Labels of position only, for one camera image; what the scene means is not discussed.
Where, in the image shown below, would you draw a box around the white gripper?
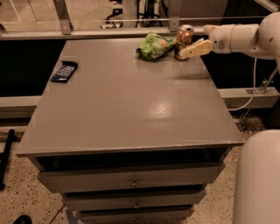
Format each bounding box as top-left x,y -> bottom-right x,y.
179,24 -> 233,58

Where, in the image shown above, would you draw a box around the orange soda can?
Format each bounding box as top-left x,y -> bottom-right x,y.
174,24 -> 194,60

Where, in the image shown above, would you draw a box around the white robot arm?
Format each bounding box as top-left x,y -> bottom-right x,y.
180,11 -> 280,224

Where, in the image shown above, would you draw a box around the green rice chip bag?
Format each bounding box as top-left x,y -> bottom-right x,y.
136,31 -> 175,60

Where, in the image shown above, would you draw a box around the grey drawer cabinet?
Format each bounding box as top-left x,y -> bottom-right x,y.
16,37 -> 245,224

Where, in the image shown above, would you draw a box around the metal railing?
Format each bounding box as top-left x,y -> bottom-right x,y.
0,0 -> 280,41

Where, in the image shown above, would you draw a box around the dark blue snack bar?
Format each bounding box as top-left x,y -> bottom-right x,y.
51,60 -> 78,83

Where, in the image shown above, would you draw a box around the top drawer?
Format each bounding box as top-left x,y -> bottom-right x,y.
38,162 -> 225,193

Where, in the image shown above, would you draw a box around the drawer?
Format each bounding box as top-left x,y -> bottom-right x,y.
80,206 -> 194,224
38,162 -> 225,193
63,190 -> 206,211

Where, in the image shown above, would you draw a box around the bottom drawer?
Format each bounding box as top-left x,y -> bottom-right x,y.
80,206 -> 194,224

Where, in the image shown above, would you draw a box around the middle drawer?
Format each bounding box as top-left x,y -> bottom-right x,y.
63,190 -> 206,211

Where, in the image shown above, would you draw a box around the black metal stand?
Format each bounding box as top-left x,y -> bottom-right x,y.
0,129 -> 15,191

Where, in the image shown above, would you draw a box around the black shoe tip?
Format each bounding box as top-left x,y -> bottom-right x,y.
13,215 -> 32,224

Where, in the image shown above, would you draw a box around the white cable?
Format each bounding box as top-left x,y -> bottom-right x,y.
227,57 -> 257,112

